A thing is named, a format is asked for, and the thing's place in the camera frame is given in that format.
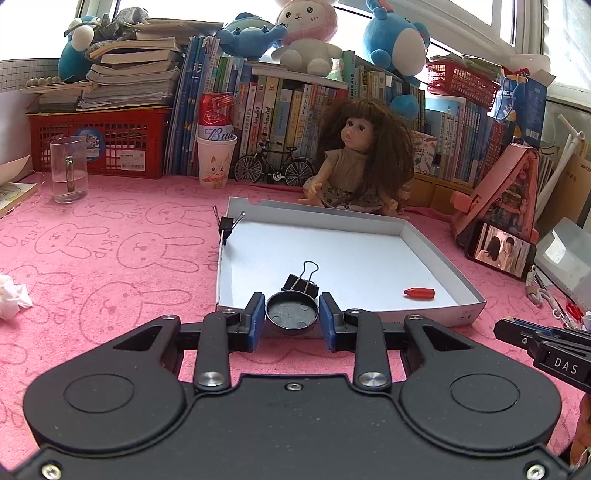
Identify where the person's right hand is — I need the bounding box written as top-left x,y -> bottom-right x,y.
571,396 -> 591,468

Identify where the wooden drawer box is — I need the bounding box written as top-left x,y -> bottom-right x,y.
410,173 -> 476,214

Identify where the small red plastic basket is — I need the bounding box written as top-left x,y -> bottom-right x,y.
425,60 -> 502,112

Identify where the big blue plush toy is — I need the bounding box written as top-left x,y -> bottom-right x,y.
362,0 -> 428,121

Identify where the white cat-print paper cup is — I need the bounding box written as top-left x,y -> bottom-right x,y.
196,135 -> 238,189

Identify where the black binder clip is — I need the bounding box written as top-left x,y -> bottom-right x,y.
213,206 -> 246,245
280,261 -> 321,297

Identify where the pink rabbit-print towel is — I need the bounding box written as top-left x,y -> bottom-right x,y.
0,171 -> 591,462

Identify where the smartphone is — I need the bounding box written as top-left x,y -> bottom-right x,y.
465,220 -> 537,281

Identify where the blue whale plush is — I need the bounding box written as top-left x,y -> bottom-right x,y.
216,13 -> 289,60

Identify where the grey plush toy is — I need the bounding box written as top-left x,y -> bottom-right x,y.
95,7 -> 148,40

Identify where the clear glass mug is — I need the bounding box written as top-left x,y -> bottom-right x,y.
50,136 -> 89,204

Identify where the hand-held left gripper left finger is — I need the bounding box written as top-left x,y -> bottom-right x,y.
113,293 -> 266,393

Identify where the black round lid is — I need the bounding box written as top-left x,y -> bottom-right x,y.
265,292 -> 320,335

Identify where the red plastic crate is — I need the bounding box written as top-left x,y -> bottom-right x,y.
28,108 -> 172,180

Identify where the white tube frame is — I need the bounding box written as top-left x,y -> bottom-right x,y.
536,114 -> 586,213

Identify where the crumpled white tissue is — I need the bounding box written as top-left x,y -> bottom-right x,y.
0,274 -> 33,320

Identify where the brown-haired doll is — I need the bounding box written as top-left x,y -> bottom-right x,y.
298,99 -> 416,217

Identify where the white and pink bunny plush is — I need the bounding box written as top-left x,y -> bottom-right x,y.
271,0 -> 343,77

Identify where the blue and white plush toy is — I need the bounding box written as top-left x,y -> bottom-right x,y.
58,16 -> 100,81

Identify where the pink phone stand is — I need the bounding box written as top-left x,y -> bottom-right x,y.
450,142 -> 541,245

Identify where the red beer can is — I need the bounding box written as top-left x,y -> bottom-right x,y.
198,91 -> 235,140

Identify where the row of upright books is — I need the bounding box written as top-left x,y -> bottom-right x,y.
166,36 -> 518,188

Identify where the white shallow cardboard box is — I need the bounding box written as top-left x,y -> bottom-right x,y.
216,196 -> 488,328

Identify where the black miniature bicycle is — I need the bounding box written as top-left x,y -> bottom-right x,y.
234,141 -> 315,186

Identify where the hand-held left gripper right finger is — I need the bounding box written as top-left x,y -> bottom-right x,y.
320,293 -> 472,393

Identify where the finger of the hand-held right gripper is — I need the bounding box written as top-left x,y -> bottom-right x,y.
493,318 -> 591,360

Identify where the white pencil-print carton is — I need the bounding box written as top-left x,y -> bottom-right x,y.
412,131 -> 438,176

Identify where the open book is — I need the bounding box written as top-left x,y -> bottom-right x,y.
0,154 -> 38,219

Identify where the stack of lying books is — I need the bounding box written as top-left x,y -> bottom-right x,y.
21,18 -> 199,114

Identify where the blue carton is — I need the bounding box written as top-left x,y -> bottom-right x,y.
496,69 -> 557,148

